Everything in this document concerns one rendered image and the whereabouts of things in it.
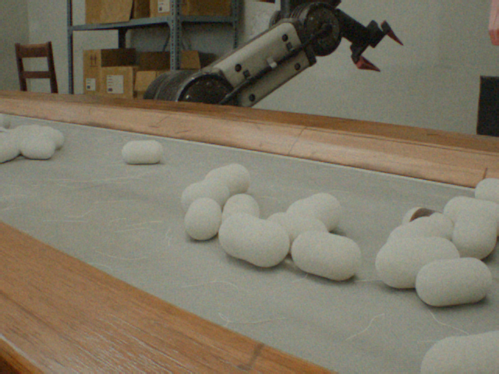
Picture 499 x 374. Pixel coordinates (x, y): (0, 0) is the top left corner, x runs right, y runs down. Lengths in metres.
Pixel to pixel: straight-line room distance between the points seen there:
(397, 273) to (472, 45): 2.30
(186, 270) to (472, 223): 0.13
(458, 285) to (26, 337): 0.15
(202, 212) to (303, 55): 0.84
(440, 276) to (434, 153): 0.25
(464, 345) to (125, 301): 0.10
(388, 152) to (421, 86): 2.15
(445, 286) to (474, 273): 0.01
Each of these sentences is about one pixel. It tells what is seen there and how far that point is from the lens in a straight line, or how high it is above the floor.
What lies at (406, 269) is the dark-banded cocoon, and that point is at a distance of 0.25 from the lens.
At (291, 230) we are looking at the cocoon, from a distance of 0.29.
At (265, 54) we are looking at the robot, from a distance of 1.08.
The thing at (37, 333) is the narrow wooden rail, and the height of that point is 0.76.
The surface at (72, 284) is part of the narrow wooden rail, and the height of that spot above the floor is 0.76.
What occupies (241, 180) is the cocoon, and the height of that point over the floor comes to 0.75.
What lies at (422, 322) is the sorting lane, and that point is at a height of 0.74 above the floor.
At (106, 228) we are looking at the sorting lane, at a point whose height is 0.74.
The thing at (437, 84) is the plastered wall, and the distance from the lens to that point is 2.60.
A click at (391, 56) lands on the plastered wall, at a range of 2.71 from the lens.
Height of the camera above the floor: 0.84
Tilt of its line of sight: 13 degrees down
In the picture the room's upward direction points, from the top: straight up
